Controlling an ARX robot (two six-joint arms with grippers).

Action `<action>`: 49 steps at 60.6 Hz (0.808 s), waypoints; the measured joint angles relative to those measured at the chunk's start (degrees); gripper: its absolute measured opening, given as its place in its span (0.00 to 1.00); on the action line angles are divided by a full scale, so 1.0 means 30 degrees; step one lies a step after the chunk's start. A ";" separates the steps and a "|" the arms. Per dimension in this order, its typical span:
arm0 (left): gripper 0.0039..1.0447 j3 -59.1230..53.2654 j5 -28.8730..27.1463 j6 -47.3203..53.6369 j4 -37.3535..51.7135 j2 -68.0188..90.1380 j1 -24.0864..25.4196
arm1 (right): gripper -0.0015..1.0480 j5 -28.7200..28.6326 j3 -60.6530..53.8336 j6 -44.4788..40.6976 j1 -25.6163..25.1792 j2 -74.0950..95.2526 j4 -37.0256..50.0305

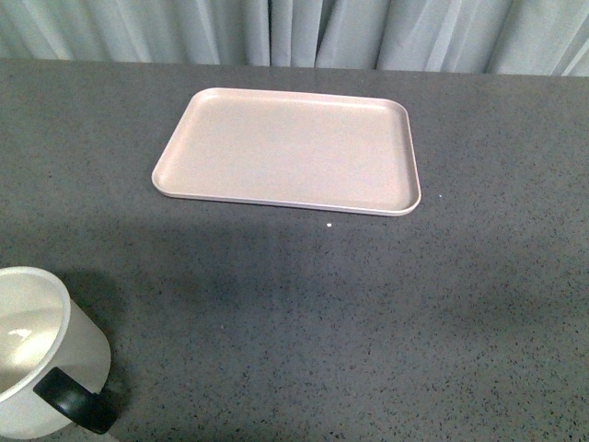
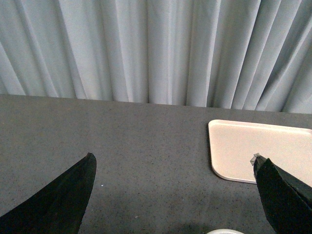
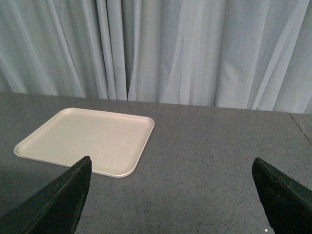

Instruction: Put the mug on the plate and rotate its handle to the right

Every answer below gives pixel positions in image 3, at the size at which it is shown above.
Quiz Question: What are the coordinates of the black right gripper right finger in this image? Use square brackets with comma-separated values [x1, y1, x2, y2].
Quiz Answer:
[252, 157, 312, 234]

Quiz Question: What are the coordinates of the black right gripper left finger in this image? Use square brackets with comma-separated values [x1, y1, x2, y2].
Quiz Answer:
[0, 156, 92, 234]

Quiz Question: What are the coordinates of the beige rectangular tray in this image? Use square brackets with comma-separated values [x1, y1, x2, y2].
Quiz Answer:
[14, 108, 155, 178]

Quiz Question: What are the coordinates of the white pleated curtain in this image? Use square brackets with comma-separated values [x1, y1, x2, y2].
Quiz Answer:
[0, 0, 312, 114]

